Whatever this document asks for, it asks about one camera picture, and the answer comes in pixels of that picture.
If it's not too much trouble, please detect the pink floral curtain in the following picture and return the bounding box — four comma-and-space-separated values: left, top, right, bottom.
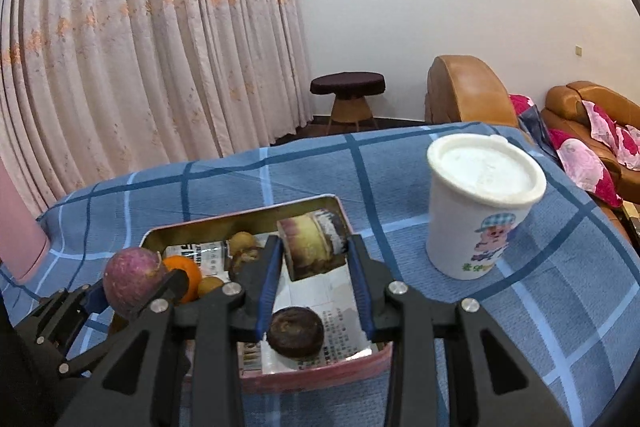
0, 0, 315, 212

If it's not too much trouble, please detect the wooden coffee table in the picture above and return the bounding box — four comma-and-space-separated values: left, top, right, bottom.
622, 202, 640, 253

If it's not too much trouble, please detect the pink floral cushion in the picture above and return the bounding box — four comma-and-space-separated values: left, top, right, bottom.
617, 124, 640, 170
582, 101, 623, 152
509, 94, 556, 148
550, 129, 623, 208

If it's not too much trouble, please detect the small orange kumquat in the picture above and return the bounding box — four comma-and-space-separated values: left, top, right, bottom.
197, 276, 225, 300

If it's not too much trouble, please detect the blue plaid cloth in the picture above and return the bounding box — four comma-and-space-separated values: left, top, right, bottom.
0, 122, 640, 427

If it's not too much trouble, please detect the pink tin box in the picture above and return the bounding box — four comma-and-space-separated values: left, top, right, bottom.
140, 194, 394, 395

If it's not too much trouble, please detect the brown leather armchair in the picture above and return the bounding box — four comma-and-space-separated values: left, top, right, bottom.
425, 55, 521, 128

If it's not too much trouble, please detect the round dark cushioned stool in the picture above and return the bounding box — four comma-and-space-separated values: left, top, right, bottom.
310, 72, 387, 135

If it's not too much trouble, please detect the printed paper sheet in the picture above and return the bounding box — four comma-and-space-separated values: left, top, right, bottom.
165, 242, 373, 375

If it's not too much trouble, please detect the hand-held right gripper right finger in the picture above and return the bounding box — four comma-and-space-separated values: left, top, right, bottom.
345, 234, 566, 427

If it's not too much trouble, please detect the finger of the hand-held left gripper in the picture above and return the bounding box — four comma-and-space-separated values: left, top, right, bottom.
32, 282, 110, 344
57, 269, 191, 378

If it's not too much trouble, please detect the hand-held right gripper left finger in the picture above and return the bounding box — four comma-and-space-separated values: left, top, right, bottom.
55, 234, 286, 427

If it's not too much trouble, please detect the brown leather sofa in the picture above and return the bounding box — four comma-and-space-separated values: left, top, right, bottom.
542, 81, 640, 208

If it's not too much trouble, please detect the orange tangerine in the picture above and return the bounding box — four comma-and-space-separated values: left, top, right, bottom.
162, 255, 203, 305

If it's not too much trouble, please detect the pink cylindrical container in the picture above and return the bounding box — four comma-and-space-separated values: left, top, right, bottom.
0, 157, 51, 283

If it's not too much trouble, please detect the white cup lid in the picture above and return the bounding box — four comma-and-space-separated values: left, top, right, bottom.
427, 133, 547, 208

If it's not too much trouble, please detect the dark brown round fruit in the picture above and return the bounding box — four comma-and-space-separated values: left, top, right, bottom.
266, 307, 325, 360

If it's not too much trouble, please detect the white cartoon print cup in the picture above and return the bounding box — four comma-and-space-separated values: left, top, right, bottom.
426, 133, 547, 280

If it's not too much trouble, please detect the knobby brown fruit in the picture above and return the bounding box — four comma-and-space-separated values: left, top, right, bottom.
229, 248, 263, 283

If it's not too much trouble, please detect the purple passion fruit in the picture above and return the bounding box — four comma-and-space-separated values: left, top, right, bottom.
102, 247, 168, 320

